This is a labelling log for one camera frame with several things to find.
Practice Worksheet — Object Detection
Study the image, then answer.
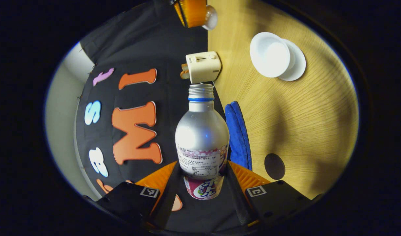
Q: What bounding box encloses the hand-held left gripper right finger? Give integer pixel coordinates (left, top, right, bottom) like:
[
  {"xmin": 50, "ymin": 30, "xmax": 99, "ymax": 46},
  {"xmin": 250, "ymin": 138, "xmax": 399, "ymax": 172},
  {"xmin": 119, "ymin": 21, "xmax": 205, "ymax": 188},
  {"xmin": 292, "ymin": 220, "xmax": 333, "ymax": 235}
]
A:
[{"xmin": 225, "ymin": 161, "xmax": 314, "ymax": 227}]

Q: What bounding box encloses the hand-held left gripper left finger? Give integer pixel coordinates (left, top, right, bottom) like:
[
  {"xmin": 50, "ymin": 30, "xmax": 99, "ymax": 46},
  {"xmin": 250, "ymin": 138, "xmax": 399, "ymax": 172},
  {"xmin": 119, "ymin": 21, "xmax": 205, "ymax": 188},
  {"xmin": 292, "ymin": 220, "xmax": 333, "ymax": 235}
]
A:
[{"xmin": 96, "ymin": 161, "xmax": 182, "ymax": 230}]

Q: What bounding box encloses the silver water bottle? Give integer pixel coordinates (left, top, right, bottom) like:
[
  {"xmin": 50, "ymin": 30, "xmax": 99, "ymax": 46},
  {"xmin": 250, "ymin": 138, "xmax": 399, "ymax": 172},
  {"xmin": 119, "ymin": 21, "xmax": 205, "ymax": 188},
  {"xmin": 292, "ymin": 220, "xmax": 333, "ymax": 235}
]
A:
[{"xmin": 175, "ymin": 84, "xmax": 230, "ymax": 200}]

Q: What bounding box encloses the white teacup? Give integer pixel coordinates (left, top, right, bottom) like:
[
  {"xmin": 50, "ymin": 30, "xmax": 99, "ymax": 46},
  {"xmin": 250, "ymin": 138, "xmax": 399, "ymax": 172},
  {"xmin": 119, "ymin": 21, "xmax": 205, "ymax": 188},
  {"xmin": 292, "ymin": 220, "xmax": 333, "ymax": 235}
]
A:
[{"xmin": 250, "ymin": 32, "xmax": 291, "ymax": 78}]

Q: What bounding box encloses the white toaster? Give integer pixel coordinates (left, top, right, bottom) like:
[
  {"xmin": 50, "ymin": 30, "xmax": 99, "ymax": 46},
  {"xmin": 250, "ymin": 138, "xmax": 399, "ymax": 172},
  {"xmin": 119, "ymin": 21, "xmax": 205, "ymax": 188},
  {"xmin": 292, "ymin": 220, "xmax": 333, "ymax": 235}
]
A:
[{"xmin": 185, "ymin": 51, "xmax": 222, "ymax": 84}]

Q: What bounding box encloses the blue folded towel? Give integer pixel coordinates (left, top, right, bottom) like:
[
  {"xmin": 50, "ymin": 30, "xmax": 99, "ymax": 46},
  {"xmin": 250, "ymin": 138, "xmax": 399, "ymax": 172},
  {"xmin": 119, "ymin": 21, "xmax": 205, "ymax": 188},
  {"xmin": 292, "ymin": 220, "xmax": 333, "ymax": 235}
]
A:
[{"xmin": 224, "ymin": 101, "xmax": 253, "ymax": 171}]

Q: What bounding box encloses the black backdrop cloth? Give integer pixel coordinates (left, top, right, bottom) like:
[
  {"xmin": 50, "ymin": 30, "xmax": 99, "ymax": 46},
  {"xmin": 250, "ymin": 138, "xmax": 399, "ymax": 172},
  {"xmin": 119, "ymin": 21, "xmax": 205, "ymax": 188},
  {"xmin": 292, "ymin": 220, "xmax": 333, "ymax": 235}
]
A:
[{"xmin": 74, "ymin": 0, "xmax": 250, "ymax": 233}]

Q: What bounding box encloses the white saucer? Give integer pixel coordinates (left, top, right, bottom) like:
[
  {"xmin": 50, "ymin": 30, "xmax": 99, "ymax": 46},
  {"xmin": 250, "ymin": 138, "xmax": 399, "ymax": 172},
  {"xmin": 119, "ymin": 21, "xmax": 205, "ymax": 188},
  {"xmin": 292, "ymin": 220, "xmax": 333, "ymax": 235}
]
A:
[{"xmin": 278, "ymin": 39, "xmax": 306, "ymax": 82}]

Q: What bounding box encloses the black round cable grommet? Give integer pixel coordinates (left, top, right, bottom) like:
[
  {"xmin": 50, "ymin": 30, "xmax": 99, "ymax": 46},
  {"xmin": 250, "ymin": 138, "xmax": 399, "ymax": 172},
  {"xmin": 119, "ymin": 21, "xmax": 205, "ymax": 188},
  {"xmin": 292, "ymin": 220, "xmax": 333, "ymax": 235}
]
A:
[{"xmin": 264, "ymin": 153, "xmax": 286, "ymax": 180}]

